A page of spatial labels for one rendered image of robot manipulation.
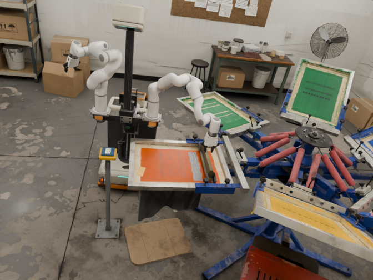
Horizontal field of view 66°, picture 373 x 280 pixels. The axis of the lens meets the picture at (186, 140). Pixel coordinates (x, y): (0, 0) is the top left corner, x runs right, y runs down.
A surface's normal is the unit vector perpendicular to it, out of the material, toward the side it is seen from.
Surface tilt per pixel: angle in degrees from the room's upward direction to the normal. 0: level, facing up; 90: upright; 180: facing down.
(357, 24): 90
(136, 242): 0
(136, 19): 64
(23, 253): 0
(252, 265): 0
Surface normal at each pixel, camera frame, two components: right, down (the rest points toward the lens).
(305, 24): 0.12, 0.57
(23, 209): 0.15, -0.82
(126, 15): 0.09, 0.15
